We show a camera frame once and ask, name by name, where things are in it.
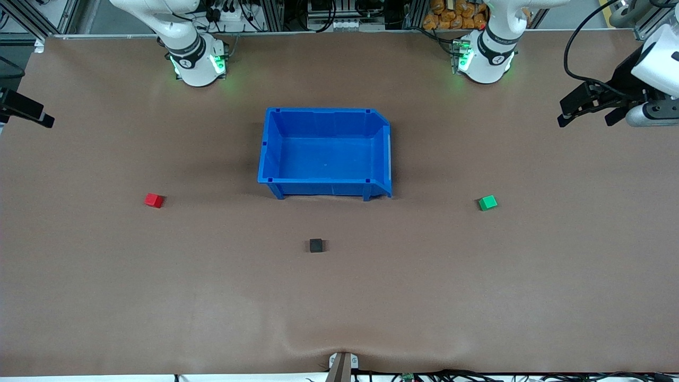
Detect white power strip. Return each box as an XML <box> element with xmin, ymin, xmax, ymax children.
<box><xmin>211</xmin><ymin>7</ymin><xmax>251</xmax><ymax>32</ymax></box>

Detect blue plastic storage bin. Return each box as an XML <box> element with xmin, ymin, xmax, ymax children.
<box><xmin>258</xmin><ymin>108</ymin><xmax>393</xmax><ymax>201</ymax></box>

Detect metal table clamp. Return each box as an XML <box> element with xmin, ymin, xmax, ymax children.
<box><xmin>328</xmin><ymin>352</ymin><xmax>360</xmax><ymax>382</ymax></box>

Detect aluminium frame profile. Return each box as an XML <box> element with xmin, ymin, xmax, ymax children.
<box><xmin>609</xmin><ymin>0</ymin><xmax>679</xmax><ymax>42</ymax></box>
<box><xmin>0</xmin><ymin>0</ymin><xmax>80</xmax><ymax>42</ymax></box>

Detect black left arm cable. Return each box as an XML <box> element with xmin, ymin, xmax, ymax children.
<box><xmin>563</xmin><ymin>0</ymin><xmax>645</xmax><ymax>99</ymax></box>

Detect brown table mat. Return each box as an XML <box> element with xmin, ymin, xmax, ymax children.
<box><xmin>0</xmin><ymin>30</ymin><xmax>679</xmax><ymax>377</ymax></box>

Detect orange snack packs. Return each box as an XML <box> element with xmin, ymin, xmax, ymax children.
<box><xmin>423</xmin><ymin>0</ymin><xmax>488</xmax><ymax>30</ymax></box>

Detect aluminium frame post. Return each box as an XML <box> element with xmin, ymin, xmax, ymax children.
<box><xmin>260</xmin><ymin>0</ymin><xmax>287</xmax><ymax>31</ymax></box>

